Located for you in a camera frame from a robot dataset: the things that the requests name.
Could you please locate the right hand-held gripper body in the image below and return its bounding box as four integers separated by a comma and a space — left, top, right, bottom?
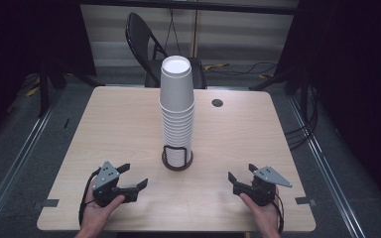
232, 165, 294, 207

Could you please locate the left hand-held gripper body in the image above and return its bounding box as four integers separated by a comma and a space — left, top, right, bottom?
91, 161, 139, 208

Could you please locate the dark wire cup holder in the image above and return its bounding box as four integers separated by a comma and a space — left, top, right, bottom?
161, 144, 194, 172

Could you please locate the stack of white paper cups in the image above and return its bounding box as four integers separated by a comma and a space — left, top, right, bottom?
159, 55, 195, 169

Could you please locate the person's right hand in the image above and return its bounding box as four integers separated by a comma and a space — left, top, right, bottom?
238, 186, 281, 234

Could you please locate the person's left hand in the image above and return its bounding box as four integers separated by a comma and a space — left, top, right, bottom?
78, 193, 126, 234

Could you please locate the grey tape strip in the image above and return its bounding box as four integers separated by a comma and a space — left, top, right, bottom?
295, 196, 318, 207

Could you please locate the yellow floor tape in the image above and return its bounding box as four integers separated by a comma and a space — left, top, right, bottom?
203, 62, 230, 71

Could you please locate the dark metal stand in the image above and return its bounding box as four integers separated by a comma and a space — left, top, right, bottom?
38, 62, 67, 119

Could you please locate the black folding chair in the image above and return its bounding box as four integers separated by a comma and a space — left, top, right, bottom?
125, 12, 208, 90

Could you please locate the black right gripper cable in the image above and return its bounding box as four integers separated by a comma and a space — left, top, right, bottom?
271, 192, 285, 236

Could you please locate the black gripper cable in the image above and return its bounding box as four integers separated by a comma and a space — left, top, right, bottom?
271, 192, 285, 236
77, 167, 103, 227

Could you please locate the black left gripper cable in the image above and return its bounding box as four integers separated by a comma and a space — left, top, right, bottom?
77, 167, 103, 227

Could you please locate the metal floor rail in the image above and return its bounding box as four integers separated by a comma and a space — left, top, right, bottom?
287, 96, 367, 238
0, 95, 63, 229

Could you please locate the bundle of black floor cables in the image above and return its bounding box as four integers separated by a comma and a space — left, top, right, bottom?
283, 83, 319, 152

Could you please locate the thin black floor cable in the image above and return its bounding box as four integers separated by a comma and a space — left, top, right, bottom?
207, 60, 279, 76

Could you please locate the hanging blind cord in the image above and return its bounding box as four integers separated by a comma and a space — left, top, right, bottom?
164, 8, 182, 57

